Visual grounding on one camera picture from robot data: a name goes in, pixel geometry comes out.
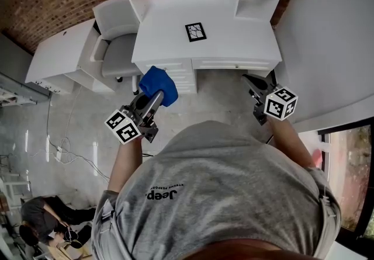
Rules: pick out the person's left forearm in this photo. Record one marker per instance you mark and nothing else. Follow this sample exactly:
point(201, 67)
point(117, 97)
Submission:
point(125, 165)

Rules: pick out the person's right forearm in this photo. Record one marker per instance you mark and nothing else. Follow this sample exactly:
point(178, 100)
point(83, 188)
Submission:
point(292, 145)

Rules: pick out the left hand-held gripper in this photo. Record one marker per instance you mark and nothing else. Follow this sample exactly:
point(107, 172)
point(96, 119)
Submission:
point(124, 127)

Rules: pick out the grey metal rack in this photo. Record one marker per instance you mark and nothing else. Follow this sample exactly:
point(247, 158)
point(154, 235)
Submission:
point(17, 92)

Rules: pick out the white table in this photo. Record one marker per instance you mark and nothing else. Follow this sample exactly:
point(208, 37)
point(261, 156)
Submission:
point(233, 44)

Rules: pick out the person's grey t-shirt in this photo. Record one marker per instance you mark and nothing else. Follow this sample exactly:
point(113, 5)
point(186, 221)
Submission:
point(219, 194)

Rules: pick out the white power strip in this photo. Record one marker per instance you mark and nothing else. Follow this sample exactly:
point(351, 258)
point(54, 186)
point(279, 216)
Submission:
point(59, 153)

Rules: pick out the black framed window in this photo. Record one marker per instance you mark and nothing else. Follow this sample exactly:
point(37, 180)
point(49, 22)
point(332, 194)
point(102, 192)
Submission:
point(347, 177)

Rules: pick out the grey and white office chair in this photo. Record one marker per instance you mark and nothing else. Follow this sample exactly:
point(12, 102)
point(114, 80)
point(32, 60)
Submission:
point(119, 57)

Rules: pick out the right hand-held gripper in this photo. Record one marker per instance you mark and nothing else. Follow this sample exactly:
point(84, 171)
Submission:
point(280, 104)

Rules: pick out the blue cloth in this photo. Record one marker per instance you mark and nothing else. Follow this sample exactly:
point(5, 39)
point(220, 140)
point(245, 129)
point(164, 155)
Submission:
point(157, 82)

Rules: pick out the white side desk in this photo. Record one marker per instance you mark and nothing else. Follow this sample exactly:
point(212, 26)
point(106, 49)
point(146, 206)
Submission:
point(58, 54)

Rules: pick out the small black picture frame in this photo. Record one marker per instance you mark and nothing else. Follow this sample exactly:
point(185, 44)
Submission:
point(195, 32)

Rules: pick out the person's chin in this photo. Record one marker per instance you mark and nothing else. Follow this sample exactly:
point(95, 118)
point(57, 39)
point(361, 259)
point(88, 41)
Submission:
point(251, 251)

